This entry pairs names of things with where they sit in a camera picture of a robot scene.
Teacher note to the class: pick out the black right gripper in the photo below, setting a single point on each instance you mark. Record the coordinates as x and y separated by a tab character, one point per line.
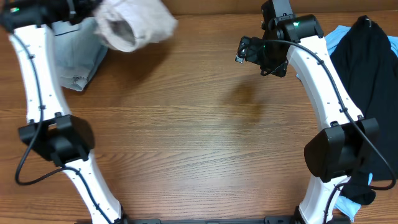
280	70

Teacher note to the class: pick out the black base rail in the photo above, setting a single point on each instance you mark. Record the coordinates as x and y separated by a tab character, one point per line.
214	221

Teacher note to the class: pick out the black t-shirt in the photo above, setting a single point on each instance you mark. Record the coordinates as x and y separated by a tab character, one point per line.
365	58

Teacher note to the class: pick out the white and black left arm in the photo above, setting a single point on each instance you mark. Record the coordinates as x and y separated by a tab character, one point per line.
52	131

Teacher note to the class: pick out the folded light blue denim shorts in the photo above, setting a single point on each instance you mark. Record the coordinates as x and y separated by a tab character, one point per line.
78	53

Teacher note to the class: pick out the beige khaki shorts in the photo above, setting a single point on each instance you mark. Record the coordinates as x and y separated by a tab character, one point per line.
128	25

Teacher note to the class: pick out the light blue t-shirt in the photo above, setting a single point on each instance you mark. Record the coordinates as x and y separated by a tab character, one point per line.
333	39

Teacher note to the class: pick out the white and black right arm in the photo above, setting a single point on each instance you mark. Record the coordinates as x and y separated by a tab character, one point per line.
343	143

